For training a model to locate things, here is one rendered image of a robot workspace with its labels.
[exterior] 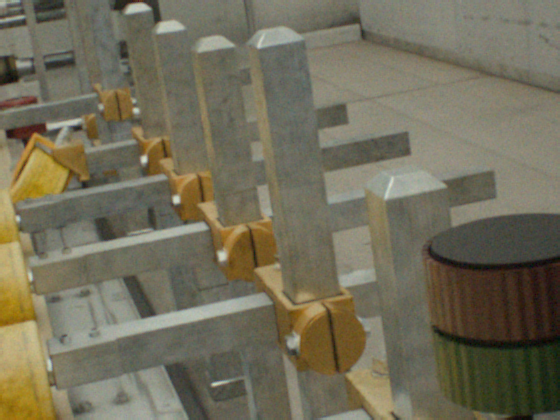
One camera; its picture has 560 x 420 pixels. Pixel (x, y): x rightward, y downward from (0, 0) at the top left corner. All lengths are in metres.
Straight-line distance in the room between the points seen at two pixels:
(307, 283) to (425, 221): 0.27
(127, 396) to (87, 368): 0.79
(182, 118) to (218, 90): 0.26
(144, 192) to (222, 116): 0.32
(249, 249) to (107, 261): 0.14
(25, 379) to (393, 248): 0.36
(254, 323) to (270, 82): 0.19
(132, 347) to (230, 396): 0.53
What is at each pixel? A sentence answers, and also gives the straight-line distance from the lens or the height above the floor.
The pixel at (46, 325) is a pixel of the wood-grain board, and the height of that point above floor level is 0.90.
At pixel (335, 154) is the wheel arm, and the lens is 1.47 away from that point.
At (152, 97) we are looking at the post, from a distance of 1.62.
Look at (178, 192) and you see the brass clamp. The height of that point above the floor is 0.96.
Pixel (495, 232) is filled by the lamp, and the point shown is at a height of 1.15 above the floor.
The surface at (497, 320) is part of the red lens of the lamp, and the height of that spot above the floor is 1.13.
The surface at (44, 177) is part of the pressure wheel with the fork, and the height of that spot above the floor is 0.94.
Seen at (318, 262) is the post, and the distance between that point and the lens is 0.91.
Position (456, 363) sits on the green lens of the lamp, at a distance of 0.40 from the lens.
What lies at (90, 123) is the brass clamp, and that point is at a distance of 2.61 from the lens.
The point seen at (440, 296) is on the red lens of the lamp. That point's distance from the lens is 0.40.
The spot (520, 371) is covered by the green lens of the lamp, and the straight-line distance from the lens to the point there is 0.39.
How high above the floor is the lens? 1.27
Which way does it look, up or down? 15 degrees down
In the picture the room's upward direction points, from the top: 9 degrees counter-clockwise
